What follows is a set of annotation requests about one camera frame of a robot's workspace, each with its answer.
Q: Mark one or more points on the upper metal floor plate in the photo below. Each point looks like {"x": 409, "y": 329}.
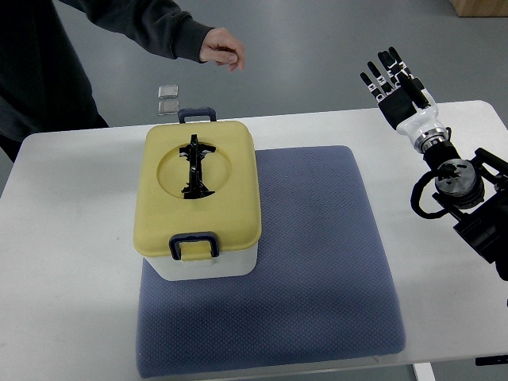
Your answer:
{"x": 168, "y": 91}

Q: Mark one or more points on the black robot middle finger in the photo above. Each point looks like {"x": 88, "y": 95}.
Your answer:
{"x": 389, "y": 64}

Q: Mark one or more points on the white storage box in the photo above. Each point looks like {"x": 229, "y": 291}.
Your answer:
{"x": 197, "y": 262}

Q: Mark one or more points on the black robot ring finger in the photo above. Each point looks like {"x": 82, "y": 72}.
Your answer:
{"x": 383, "y": 83}

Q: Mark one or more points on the person's dark torso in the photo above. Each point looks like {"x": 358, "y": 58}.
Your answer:
{"x": 43, "y": 85}

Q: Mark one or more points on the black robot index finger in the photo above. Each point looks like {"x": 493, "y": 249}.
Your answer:
{"x": 401, "y": 66}

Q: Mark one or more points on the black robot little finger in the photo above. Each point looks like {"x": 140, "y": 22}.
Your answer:
{"x": 373, "y": 89}

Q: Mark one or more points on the white table leg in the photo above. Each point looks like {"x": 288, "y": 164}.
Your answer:
{"x": 424, "y": 372}

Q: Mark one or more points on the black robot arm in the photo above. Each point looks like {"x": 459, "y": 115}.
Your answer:
{"x": 473, "y": 191}

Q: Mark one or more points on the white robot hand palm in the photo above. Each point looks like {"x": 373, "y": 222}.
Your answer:
{"x": 419, "y": 125}

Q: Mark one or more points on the blue cushion mat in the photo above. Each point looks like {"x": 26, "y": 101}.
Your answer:
{"x": 321, "y": 289}

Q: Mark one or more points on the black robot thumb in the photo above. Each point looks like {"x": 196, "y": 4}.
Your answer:
{"x": 414, "y": 93}

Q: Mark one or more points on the person's bare hand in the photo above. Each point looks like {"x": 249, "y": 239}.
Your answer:
{"x": 223, "y": 48}

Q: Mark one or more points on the wooden box corner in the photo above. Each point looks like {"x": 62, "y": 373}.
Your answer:
{"x": 480, "y": 8}

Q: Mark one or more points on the black table bracket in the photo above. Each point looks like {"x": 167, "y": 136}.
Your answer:
{"x": 491, "y": 360}

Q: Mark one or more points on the yellow box lid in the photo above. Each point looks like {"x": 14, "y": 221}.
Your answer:
{"x": 198, "y": 194}

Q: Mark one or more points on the dark sleeved forearm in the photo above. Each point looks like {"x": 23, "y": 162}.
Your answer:
{"x": 159, "y": 27}

